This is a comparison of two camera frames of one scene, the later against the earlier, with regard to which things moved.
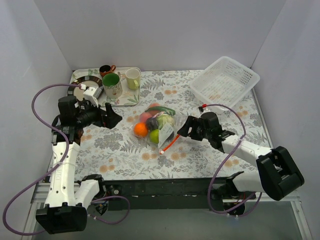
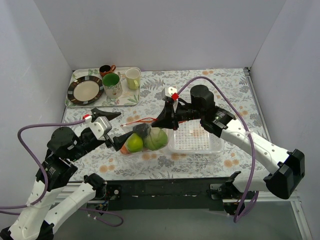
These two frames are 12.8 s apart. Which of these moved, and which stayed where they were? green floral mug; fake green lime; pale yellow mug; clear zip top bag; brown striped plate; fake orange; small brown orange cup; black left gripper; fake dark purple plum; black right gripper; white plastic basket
Moved: clear zip top bag; fake green lime; black right gripper; white plastic basket; black left gripper; fake orange; fake dark purple plum
Stayed: green floral mug; small brown orange cup; pale yellow mug; brown striped plate
